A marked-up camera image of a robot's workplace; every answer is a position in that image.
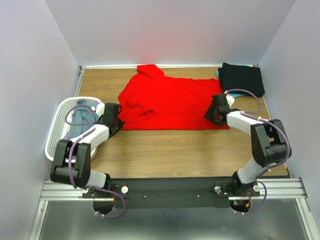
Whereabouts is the red t shirt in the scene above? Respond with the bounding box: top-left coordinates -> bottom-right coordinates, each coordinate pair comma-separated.
118,64 -> 223,131

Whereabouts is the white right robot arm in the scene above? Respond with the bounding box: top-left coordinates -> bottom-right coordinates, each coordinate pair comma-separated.
204,93 -> 292,196

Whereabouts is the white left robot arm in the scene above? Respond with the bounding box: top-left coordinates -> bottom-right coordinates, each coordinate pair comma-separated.
50,102 -> 125,198

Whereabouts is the cyan folded t shirt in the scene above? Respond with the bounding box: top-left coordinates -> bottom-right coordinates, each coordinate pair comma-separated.
215,64 -> 253,99

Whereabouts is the grey blue t shirt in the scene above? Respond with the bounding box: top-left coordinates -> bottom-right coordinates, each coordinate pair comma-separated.
64,99 -> 99,140

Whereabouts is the black folded t shirt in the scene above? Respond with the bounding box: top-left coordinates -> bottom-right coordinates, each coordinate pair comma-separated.
217,62 -> 265,97

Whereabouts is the white laundry basket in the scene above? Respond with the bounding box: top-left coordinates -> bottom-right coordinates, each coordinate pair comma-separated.
44,96 -> 102,161

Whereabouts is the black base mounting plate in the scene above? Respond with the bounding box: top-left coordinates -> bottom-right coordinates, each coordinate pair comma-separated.
82,177 -> 260,215

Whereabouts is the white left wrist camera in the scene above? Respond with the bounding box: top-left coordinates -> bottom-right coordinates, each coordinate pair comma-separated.
90,102 -> 105,117

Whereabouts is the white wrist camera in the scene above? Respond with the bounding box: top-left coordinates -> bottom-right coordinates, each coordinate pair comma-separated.
224,92 -> 235,108
90,102 -> 105,117

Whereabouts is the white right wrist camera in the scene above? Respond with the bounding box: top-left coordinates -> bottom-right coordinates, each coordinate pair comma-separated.
224,92 -> 235,108

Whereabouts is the aluminium frame rail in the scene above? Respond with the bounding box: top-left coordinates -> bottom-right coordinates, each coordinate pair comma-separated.
40,178 -> 308,201

